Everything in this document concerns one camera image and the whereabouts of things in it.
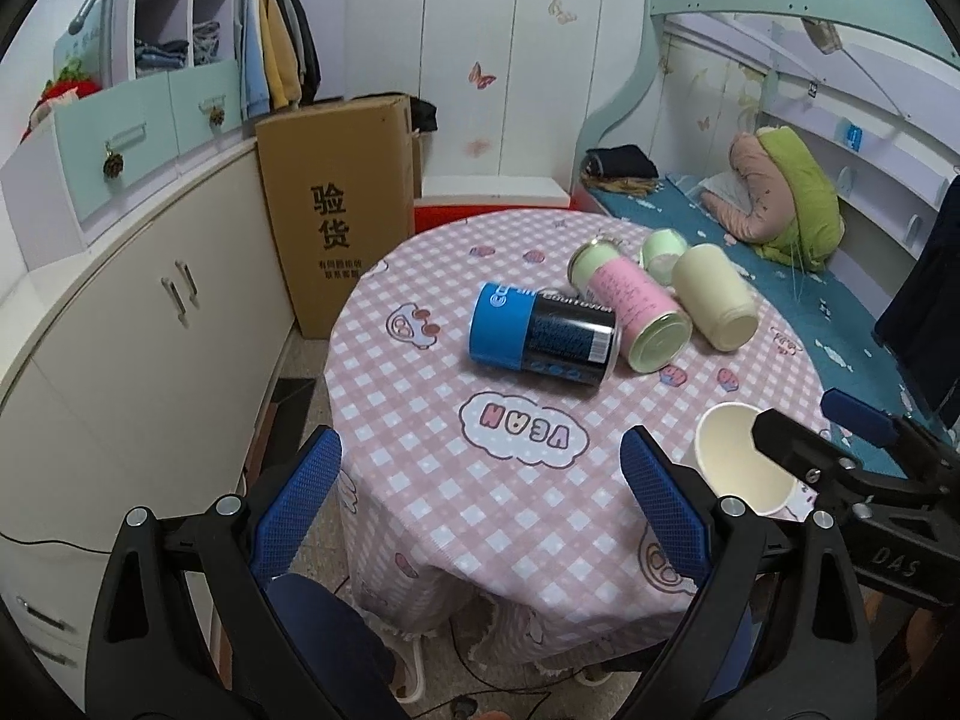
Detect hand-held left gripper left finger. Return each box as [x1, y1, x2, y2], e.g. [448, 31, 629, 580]
[86, 426, 402, 720]

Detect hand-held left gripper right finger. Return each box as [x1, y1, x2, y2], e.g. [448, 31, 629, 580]
[621, 426, 878, 720]

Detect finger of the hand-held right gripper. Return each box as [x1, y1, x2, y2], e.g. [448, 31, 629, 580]
[821, 388, 960, 467]
[752, 409, 960, 512]

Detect white paper cup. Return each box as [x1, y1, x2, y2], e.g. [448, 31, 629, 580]
[696, 403, 816, 517]

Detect cream paper cup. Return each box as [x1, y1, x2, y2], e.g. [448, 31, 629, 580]
[671, 243, 760, 352]

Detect light green cup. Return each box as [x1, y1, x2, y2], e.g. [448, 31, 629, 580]
[639, 229, 689, 286]

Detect blue printed bed sheet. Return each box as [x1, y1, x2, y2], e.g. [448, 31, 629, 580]
[592, 172, 960, 485]

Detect dark hanging garment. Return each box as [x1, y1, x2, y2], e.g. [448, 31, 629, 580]
[874, 176, 960, 428]

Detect dark blue chair seat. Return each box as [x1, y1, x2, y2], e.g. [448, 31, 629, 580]
[266, 576, 397, 720]

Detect round table with checked cloth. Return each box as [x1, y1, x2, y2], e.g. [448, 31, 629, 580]
[322, 208, 826, 680]

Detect pink and green can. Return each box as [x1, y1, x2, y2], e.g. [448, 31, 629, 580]
[568, 238, 692, 374]

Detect blue and black can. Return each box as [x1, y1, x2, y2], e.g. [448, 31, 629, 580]
[469, 283, 620, 388]

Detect pink and green pillow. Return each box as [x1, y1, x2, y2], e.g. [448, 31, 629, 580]
[701, 126, 842, 267]

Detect white curved cabinet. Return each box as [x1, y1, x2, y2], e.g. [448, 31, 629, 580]
[0, 139, 297, 691]

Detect white pillow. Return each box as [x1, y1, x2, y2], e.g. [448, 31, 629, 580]
[699, 171, 755, 215]

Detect tall cardboard box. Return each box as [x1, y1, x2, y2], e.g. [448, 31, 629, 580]
[255, 94, 422, 340]

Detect folded dark clothes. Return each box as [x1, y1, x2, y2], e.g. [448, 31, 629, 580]
[583, 145, 661, 197]

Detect teal drawer unit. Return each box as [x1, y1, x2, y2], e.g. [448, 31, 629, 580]
[0, 56, 245, 271]

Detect yellow hanging sweater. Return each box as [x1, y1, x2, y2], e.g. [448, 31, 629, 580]
[259, 0, 302, 110]

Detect light blue hanging shirt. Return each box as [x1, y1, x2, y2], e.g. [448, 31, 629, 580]
[235, 0, 269, 121]

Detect dark grey hanging jacket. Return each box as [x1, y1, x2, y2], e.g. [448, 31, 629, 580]
[281, 0, 323, 103]

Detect folded jeans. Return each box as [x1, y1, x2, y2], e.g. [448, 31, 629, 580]
[135, 37, 188, 77]

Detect red plush toy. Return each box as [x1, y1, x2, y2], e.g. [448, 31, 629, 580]
[28, 64, 102, 137]

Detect white cubby shelf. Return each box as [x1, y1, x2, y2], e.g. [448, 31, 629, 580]
[124, 0, 242, 80]

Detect black floor cable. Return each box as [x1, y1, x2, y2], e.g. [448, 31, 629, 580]
[0, 529, 113, 554]

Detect teal bunk bed frame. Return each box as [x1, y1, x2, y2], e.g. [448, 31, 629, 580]
[574, 0, 960, 256]

